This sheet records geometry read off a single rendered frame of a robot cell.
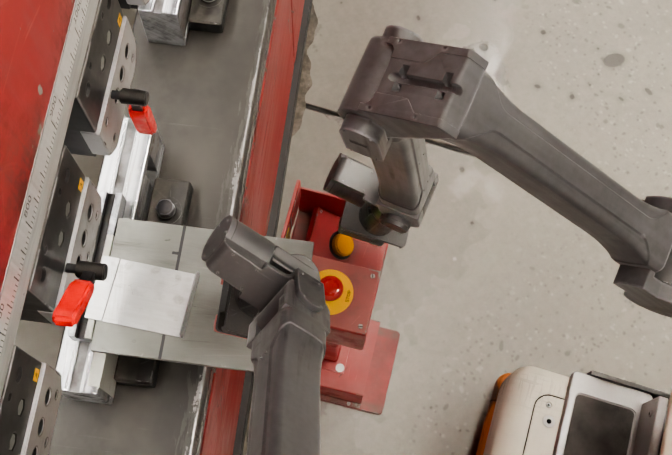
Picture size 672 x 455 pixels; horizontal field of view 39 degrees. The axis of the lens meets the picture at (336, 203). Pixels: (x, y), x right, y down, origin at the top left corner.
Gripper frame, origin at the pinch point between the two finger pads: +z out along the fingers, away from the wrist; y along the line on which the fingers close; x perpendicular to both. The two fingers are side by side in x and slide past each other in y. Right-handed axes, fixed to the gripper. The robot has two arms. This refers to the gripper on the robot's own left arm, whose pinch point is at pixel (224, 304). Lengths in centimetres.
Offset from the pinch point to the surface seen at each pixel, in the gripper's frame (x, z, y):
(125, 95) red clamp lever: -21.4, -13.7, -17.0
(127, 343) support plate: -9.1, 7.6, 6.1
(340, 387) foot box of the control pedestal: 59, 70, -5
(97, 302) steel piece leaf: -13.4, 9.9, 1.4
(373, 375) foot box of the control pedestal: 71, 76, -10
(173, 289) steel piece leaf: -5.2, 5.3, -1.5
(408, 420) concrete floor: 79, 72, -1
